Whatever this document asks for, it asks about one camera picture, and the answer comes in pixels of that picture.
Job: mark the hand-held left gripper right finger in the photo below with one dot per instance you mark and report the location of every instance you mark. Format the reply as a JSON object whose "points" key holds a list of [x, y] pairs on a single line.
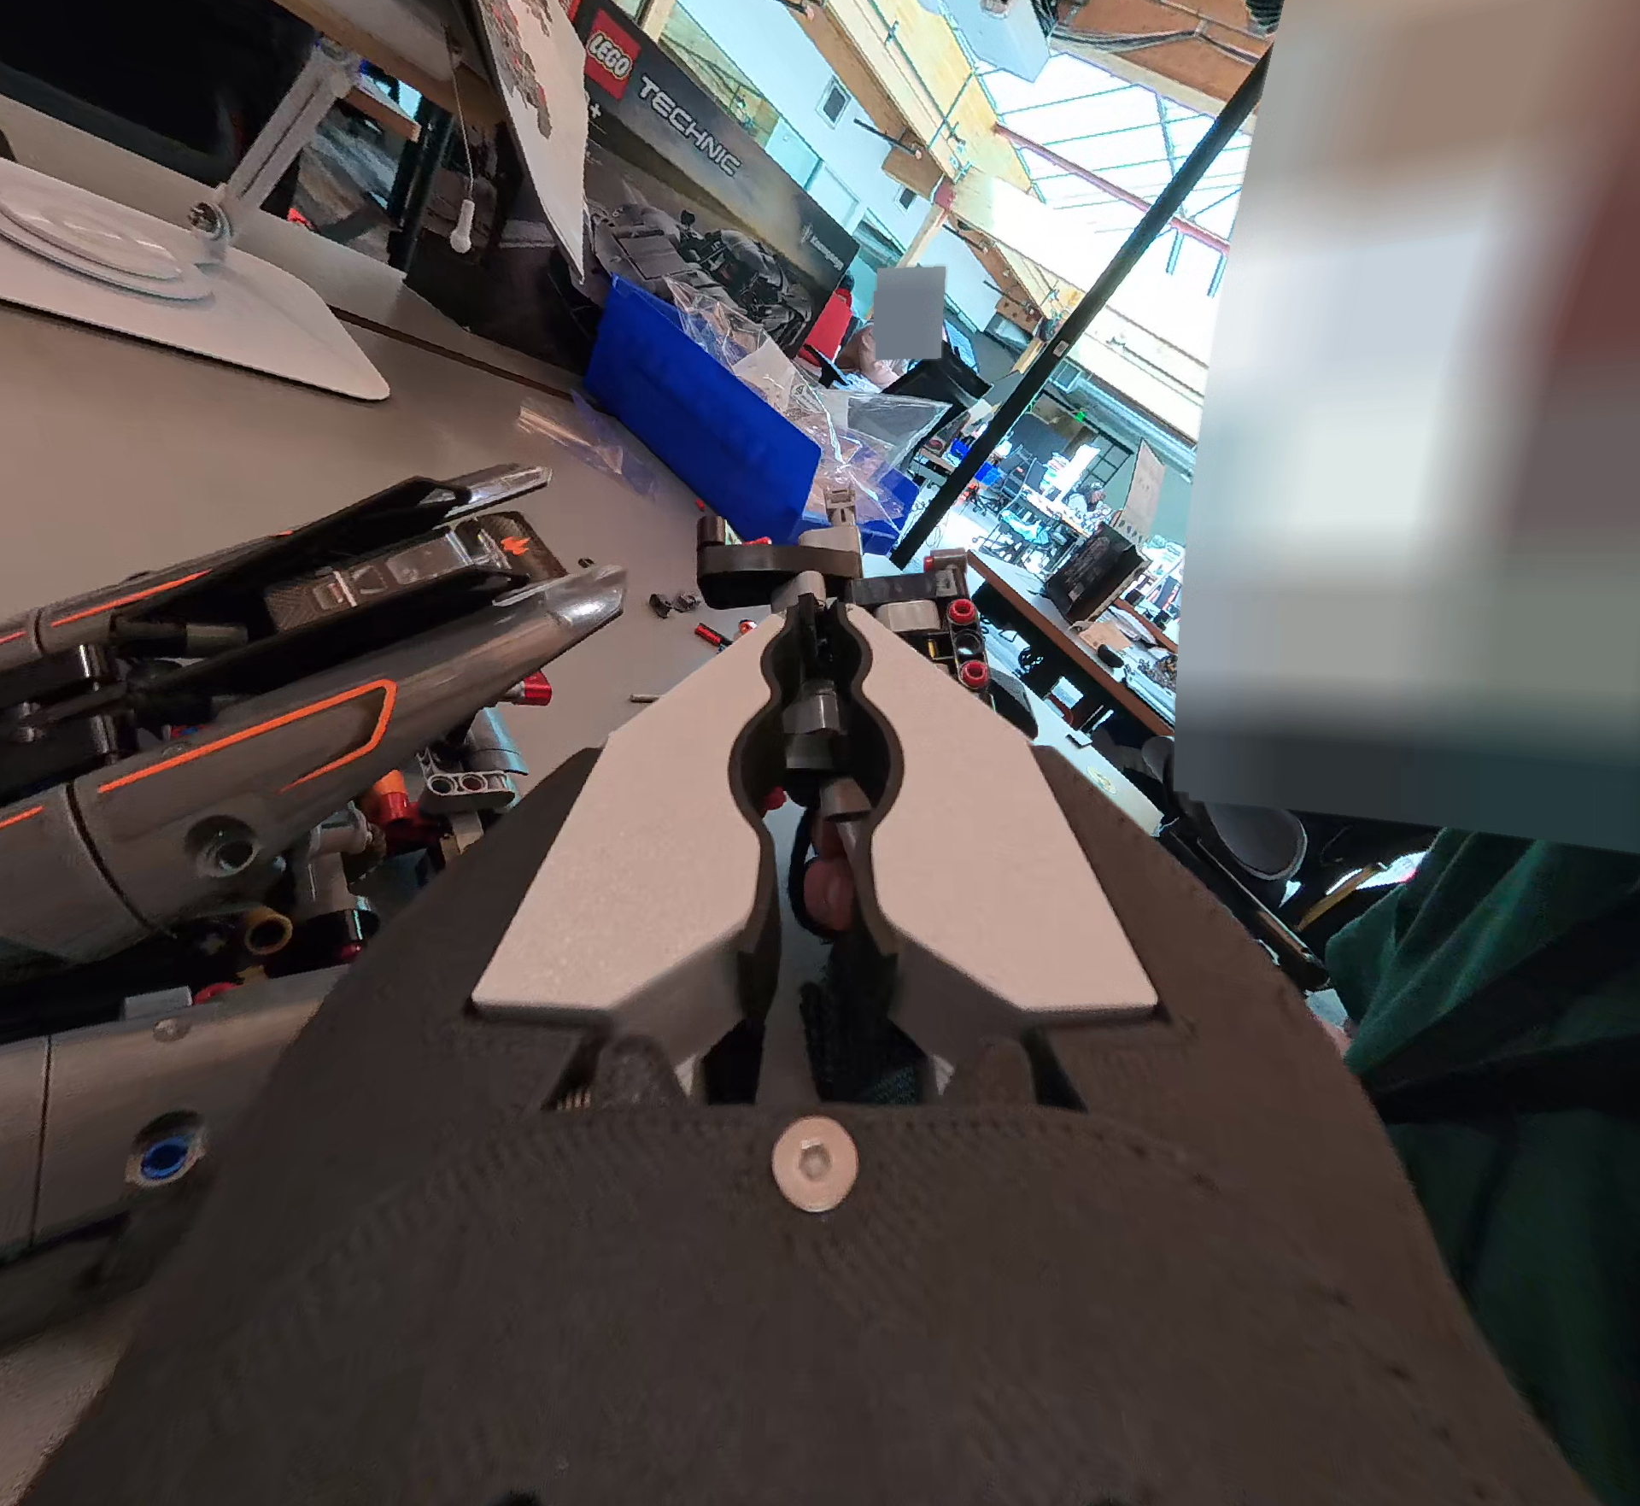
{"points": [[1012, 878]]}

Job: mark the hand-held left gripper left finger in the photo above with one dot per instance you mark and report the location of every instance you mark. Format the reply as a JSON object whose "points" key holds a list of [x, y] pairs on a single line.
{"points": [[628, 878]]}

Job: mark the small black lego assembly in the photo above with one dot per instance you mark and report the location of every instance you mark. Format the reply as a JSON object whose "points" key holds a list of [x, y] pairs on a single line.
{"points": [[769, 564]]}

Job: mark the large grey lego model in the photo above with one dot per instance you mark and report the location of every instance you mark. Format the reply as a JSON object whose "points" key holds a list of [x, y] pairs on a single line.
{"points": [[257, 750]]}

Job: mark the black lego box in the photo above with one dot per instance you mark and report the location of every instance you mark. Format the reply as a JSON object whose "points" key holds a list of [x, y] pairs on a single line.
{"points": [[691, 123]]}

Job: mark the person's left hand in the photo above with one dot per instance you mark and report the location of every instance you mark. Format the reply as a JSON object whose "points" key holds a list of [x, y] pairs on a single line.
{"points": [[833, 884]]}

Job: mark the blue storage bin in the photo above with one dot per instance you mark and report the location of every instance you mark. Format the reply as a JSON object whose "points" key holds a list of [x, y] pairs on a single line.
{"points": [[705, 417]]}

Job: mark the clear plastic bags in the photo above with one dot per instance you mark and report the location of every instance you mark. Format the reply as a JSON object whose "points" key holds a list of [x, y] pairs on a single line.
{"points": [[795, 392]]}

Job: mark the green sweater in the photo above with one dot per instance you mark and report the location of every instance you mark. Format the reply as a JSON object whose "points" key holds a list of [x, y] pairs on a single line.
{"points": [[1511, 1083]]}

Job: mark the black stand pole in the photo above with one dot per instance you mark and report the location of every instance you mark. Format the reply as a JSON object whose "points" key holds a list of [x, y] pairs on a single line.
{"points": [[1127, 250]]}

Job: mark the white book stand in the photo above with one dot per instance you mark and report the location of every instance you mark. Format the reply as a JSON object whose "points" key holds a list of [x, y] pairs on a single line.
{"points": [[257, 314]]}

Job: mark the open instruction booklet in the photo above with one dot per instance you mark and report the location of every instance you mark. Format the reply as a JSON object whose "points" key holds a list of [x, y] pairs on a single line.
{"points": [[512, 19]]}

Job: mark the ceiling heater unit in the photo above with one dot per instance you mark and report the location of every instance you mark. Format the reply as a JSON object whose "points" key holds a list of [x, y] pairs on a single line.
{"points": [[993, 7]]}

